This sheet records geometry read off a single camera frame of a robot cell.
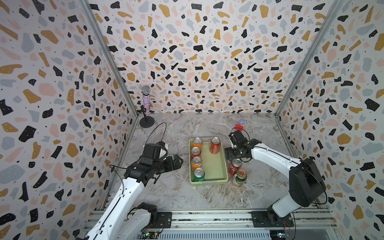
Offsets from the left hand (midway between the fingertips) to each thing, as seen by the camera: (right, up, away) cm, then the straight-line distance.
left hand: (177, 162), depth 76 cm
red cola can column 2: (+31, -3, +7) cm, 32 cm away
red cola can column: (+9, +3, +12) cm, 15 cm away
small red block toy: (+41, +18, +36) cm, 57 cm away
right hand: (+30, +2, +14) cm, 33 cm away
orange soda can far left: (+10, +9, +16) cm, 21 cm away
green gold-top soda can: (+33, -8, +2) cm, 34 cm away
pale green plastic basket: (+20, -6, +19) cm, 28 cm away
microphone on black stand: (-30, +22, +39) cm, 54 cm away
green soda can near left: (+11, -7, +2) cm, 13 cm away
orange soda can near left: (+9, -2, +7) cm, 12 cm away
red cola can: (+21, +7, +16) cm, 27 cm away
